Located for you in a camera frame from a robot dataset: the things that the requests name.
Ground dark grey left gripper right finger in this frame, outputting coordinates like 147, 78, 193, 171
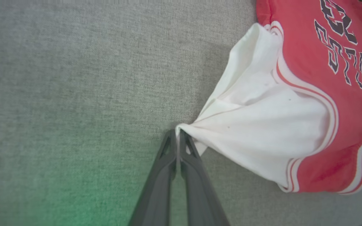
178, 130, 231, 226

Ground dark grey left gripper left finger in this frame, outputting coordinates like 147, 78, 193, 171
128, 129, 178, 226

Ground red basketball jersey white sleeves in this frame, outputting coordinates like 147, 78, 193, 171
175, 0, 362, 195

